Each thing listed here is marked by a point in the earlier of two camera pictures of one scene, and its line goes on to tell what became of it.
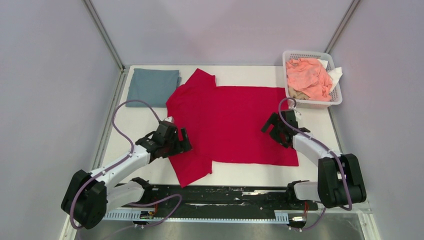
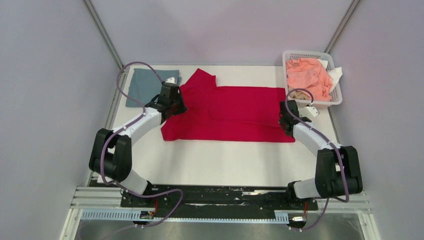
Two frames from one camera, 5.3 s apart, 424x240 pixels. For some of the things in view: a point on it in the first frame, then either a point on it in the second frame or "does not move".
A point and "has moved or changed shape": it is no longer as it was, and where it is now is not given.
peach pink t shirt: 309,76 does not move
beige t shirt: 292,93 does not move
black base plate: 222,199 does not move
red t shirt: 225,124 has moved or changed shape
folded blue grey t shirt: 155,86 does not move
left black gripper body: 170,144 → 178,105
